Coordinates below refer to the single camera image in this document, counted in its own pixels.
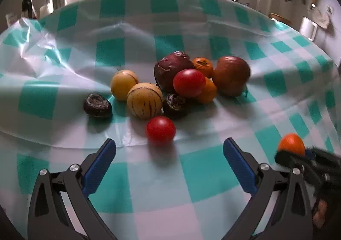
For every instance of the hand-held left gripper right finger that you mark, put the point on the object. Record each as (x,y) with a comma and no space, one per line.
(239,168)

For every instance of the round wooden board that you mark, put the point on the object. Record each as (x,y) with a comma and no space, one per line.
(279,18)

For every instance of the white kettle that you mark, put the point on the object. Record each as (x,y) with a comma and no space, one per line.
(307,28)

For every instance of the person's right hand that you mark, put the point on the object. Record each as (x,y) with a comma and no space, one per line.
(321,210)

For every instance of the red tomato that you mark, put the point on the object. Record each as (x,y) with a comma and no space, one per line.
(160,130)
(189,82)

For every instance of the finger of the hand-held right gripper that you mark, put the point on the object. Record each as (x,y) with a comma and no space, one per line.
(287,160)
(309,153)

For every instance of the brown red round fruit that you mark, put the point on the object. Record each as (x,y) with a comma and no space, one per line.
(230,74)

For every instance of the orange tangerine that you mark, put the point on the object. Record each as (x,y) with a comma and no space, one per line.
(203,66)
(209,92)
(291,144)

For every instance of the white container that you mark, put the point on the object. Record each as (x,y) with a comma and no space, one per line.
(45,10)

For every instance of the black chair frame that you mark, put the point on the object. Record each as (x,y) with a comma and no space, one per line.
(28,6)

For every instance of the wrinkled dark passion fruit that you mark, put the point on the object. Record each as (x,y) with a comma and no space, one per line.
(174,106)
(97,105)

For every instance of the dark purple round fruit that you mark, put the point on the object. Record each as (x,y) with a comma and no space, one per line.
(167,69)

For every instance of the yellow striped pepino melon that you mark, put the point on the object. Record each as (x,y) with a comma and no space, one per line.
(122,85)
(143,101)

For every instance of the green white checkered tablecloth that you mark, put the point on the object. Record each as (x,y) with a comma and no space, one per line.
(186,21)

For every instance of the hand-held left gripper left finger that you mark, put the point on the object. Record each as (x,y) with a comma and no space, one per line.
(100,168)

